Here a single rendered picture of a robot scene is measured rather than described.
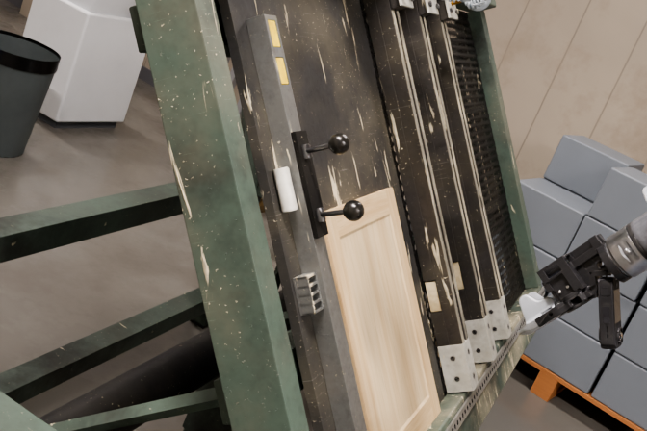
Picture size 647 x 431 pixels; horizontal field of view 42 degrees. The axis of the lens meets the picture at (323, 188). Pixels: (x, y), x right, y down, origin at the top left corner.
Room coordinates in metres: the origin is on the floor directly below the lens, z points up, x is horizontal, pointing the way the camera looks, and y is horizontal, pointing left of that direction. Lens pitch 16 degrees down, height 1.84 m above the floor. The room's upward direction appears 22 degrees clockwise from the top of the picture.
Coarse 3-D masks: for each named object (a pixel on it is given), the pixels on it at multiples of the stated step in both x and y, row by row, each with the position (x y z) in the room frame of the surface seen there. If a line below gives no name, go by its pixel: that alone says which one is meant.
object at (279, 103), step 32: (256, 32) 1.53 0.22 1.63; (256, 64) 1.53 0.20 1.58; (288, 96) 1.53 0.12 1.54; (288, 128) 1.49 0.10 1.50; (288, 160) 1.49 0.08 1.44; (320, 256) 1.46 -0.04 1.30; (320, 288) 1.44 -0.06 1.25; (320, 320) 1.43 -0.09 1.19; (320, 352) 1.42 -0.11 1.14; (352, 384) 1.43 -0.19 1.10; (352, 416) 1.39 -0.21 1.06
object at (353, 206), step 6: (348, 204) 1.40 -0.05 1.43; (354, 204) 1.40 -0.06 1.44; (360, 204) 1.41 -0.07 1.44; (318, 210) 1.47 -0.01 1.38; (336, 210) 1.44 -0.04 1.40; (342, 210) 1.43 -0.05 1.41; (348, 210) 1.39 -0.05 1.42; (354, 210) 1.39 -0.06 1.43; (360, 210) 1.40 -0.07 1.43; (318, 216) 1.47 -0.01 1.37; (324, 216) 1.47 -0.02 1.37; (348, 216) 1.40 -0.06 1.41; (354, 216) 1.39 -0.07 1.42; (360, 216) 1.40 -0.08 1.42
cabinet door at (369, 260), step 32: (384, 192) 1.92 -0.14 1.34; (352, 224) 1.69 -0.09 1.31; (384, 224) 1.87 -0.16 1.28; (352, 256) 1.65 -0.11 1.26; (384, 256) 1.82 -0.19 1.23; (352, 288) 1.61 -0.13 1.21; (384, 288) 1.77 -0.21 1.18; (352, 320) 1.56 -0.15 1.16; (384, 320) 1.71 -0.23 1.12; (416, 320) 1.89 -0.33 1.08; (352, 352) 1.52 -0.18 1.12; (384, 352) 1.67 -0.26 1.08; (416, 352) 1.84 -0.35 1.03; (384, 384) 1.62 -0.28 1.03; (416, 384) 1.78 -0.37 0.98; (384, 416) 1.57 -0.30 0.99; (416, 416) 1.72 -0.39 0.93
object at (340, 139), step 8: (336, 136) 1.42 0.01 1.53; (344, 136) 1.43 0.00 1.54; (304, 144) 1.50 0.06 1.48; (328, 144) 1.43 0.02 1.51; (336, 144) 1.41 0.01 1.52; (344, 144) 1.42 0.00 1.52; (304, 152) 1.49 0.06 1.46; (312, 152) 1.49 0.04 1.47; (336, 152) 1.42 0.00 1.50; (344, 152) 1.42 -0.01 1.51
